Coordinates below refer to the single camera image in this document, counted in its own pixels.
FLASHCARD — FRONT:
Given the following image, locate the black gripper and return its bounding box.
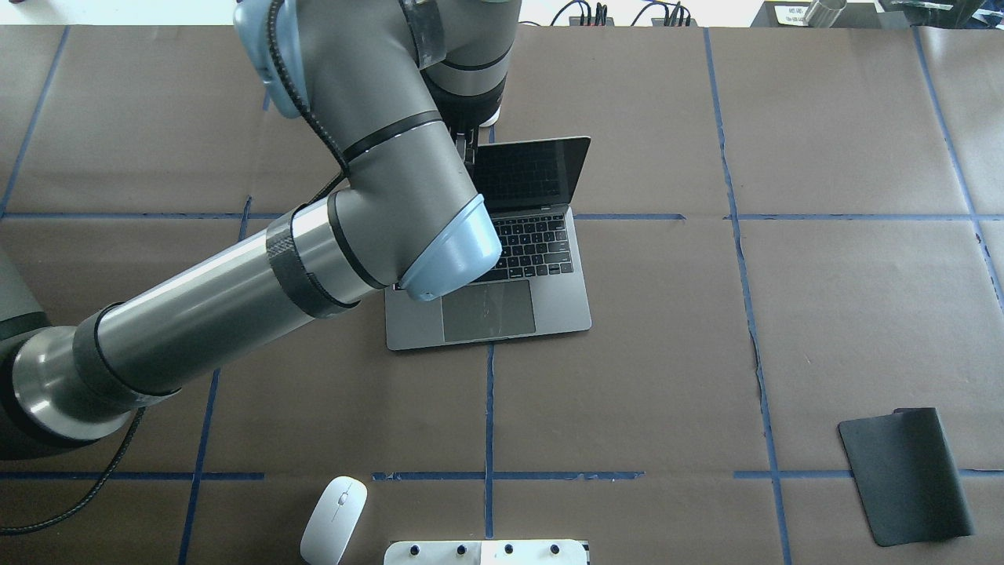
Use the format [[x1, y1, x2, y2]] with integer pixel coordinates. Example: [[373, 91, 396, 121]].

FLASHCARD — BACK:
[[454, 126, 481, 164]]

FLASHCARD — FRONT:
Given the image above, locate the grey laptop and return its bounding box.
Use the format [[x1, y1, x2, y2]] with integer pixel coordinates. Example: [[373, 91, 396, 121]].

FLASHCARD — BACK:
[[384, 136, 592, 351]]

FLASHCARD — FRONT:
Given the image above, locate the white computer mouse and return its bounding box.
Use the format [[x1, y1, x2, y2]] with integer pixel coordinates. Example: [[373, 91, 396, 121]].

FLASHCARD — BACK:
[[299, 476, 367, 564]]

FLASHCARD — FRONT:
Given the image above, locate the black mouse pad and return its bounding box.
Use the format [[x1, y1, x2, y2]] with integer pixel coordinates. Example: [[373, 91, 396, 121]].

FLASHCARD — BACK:
[[838, 407, 977, 548]]

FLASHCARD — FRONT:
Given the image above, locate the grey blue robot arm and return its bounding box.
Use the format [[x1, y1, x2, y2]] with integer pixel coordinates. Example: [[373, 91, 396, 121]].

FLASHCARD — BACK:
[[2, 1, 522, 461]]

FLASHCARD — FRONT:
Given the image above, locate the metal cup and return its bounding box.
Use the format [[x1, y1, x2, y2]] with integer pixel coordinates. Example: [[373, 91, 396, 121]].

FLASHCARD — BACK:
[[803, 0, 848, 29]]

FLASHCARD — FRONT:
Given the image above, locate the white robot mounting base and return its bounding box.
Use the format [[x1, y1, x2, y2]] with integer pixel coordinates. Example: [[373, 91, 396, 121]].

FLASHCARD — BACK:
[[383, 538, 591, 564]]

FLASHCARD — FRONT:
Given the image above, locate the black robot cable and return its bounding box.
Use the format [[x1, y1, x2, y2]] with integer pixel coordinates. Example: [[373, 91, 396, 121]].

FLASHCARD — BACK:
[[0, 408, 147, 536]]

